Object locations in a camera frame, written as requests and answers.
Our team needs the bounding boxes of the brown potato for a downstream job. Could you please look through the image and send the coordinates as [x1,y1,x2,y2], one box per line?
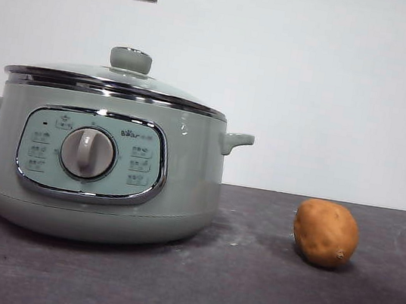
[287,196,364,274]

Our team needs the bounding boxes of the glass lid with green knob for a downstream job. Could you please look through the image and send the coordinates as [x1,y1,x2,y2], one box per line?
[3,29,212,104]

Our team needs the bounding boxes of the pale green electric cooking pot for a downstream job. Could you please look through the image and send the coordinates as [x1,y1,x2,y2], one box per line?
[0,67,260,264]

